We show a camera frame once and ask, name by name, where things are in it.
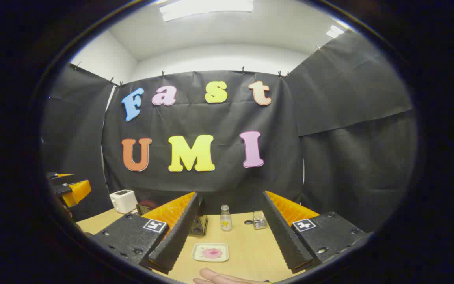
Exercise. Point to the small ceiling light panel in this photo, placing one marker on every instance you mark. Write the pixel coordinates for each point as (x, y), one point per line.
(334, 31)

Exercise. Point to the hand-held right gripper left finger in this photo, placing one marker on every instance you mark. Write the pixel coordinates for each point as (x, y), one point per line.
(179, 232)

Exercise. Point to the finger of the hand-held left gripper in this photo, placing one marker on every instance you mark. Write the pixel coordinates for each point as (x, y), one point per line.
(78, 191)
(63, 175)

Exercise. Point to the black backdrop cloth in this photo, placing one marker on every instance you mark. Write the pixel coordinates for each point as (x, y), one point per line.
(329, 157)

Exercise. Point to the white square plate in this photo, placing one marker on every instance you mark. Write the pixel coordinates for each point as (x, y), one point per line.
(197, 255)

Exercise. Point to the clear glass jar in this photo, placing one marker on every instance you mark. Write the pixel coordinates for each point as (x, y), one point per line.
(259, 221)

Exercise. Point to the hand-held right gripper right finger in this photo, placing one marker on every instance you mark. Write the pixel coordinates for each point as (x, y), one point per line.
(284, 232)

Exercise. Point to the small glass bottle yellow label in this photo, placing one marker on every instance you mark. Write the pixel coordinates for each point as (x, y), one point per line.
(226, 221)

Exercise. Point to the white toaster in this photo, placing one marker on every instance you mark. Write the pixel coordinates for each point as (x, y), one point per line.
(123, 201)

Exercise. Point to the pink meat slice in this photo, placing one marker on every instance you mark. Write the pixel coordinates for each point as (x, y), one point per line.
(212, 253)

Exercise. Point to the long ceiling light panel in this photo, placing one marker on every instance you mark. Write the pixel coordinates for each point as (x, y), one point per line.
(207, 8)

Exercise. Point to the black electric oven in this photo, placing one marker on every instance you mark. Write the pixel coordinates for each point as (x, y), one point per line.
(199, 225)

